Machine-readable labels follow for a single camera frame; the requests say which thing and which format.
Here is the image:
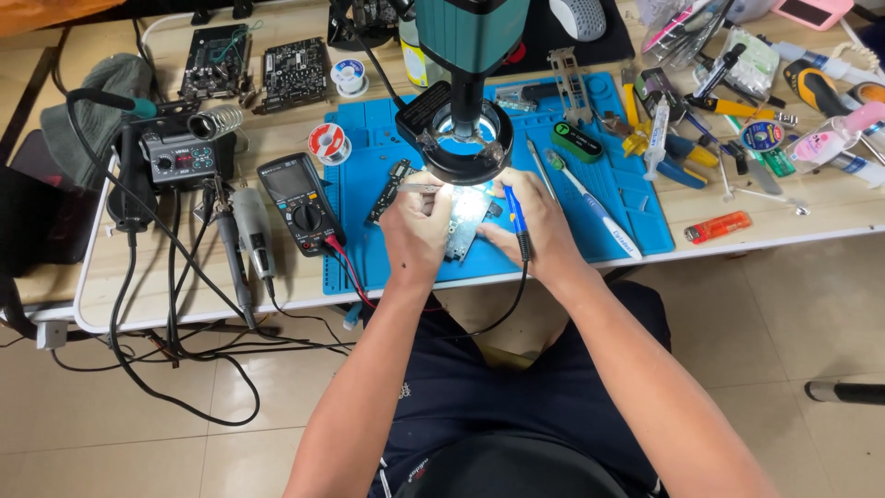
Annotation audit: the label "person's left hand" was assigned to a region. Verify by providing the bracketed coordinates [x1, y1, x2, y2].
[378, 170, 455, 289]

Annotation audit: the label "person's right hand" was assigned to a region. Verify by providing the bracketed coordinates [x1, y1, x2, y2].
[476, 167, 597, 289]

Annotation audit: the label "blue handled soldering iron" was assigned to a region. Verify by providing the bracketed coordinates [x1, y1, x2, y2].
[442, 184, 533, 341]

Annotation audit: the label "narrow black circuit board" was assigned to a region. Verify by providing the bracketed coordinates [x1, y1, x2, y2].
[364, 158, 420, 226]

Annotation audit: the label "white and blue toothbrush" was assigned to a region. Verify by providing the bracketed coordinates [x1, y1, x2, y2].
[545, 148, 644, 262]

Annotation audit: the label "green circuit board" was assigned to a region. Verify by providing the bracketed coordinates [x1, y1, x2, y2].
[442, 185, 503, 264]

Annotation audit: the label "thin metal probe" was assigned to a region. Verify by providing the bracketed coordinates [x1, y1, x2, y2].
[525, 133, 558, 206]

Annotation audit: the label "red multimeter probe lead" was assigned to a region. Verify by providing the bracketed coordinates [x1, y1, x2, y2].
[325, 235, 378, 310]

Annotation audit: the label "black multimeter probe lead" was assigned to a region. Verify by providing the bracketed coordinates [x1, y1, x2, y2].
[319, 242, 367, 305]

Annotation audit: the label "blue silicone work mat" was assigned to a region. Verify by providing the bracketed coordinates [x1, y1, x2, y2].
[321, 71, 676, 297]

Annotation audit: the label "green and black oval tin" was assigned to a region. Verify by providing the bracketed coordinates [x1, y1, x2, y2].
[550, 121, 604, 165]

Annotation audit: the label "black digital multimeter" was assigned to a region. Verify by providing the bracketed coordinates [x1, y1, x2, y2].
[256, 153, 347, 259]

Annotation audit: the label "small silver chip module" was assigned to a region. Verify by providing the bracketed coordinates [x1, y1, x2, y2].
[494, 86, 538, 114]

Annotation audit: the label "clear syringe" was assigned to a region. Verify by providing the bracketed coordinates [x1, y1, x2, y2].
[642, 94, 672, 183]

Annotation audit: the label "grey rotary tool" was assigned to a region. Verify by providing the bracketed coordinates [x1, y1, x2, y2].
[231, 185, 279, 300]

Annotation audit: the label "person's dark shorts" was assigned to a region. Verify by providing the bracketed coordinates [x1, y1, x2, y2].
[364, 279, 673, 498]

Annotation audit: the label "orange lighter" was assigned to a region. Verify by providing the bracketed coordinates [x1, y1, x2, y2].
[684, 210, 753, 245]

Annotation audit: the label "yellow label bottle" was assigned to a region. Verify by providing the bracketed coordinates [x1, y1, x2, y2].
[399, 17, 447, 89]

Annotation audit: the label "black mouse pad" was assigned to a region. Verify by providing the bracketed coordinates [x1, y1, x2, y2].
[495, 0, 636, 76]

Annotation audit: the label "flat metal spudger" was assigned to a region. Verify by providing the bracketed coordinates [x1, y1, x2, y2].
[718, 181, 811, 217]

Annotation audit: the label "grey computer mouse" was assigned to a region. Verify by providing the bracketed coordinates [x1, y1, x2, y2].
[549, 0, 608, 43]

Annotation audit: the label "coiled metal iron holder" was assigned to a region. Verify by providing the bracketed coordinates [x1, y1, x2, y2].
[187, 104, 245, 142]

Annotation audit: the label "round blue solder wick reel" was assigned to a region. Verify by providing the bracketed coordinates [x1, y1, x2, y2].
[739, 119, 786, 154]

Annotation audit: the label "green flat packet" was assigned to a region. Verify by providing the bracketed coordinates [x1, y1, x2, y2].
[761, 147, 797, 178]

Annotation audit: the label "clear plastic bag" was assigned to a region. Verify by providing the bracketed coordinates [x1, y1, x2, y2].
[639, 0, 735, 71]

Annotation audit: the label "grey soldering station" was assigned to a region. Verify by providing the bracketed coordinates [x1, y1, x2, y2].
[137, 102, 237, 195]

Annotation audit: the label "bag of cotton swabs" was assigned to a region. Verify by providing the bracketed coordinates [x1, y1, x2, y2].
[714, 26, 781, 95]

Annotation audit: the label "clear bottle with pink cap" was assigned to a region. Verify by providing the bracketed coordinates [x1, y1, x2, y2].
[787, 101, 885, 174]

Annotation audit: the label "black hot air wand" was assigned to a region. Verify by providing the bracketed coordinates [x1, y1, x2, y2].
[65, 88, 160, 235]

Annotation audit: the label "yellow and black screwdriver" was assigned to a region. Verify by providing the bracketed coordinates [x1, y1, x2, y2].
[783, 58, 853, 119]

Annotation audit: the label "white tube with blue label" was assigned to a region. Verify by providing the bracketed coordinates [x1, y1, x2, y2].
[759, 37, 885, 88]

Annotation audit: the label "grey chair leg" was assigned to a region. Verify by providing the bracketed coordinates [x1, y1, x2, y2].
[803, 379, 885, 407]

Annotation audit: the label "grey knitted hat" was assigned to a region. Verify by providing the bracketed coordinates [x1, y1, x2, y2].
[39, 53, 154, 192]

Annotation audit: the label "black bag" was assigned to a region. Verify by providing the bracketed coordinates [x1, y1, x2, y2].
[0, 129, 106, 340]

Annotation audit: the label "white power plug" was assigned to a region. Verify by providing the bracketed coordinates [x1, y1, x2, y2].
[35, 319, 69, 351]

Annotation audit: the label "black ring light power box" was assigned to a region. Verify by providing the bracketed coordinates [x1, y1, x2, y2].
[395, 81, 455, 151]

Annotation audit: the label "red solder wire spool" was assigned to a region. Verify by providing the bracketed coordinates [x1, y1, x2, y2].
[307, 122, 353, 166]

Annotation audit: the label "blue handled pliers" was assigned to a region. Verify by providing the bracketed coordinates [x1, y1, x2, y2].
[655, 133, 720, 190]

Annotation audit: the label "metal slot bracket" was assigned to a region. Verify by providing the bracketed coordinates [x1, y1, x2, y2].
[548, 47, 595, 127]

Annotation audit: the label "white solder wire spool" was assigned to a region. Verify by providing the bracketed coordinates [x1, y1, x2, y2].
[330, 58, 370, 98]

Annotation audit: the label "grey soldering iron handle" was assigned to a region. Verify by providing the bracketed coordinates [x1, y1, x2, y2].
[212, 175, 260, 331]

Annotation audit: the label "teal microscope with ring light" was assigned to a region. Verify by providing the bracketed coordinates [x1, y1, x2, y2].
[393, 0, 533, 187]

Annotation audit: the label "bundle of black cables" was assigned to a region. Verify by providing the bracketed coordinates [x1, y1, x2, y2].
[0, 187, 357, 427]

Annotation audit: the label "black graphics card with wires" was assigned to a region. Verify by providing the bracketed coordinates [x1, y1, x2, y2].
[178, 23, 255, 106]

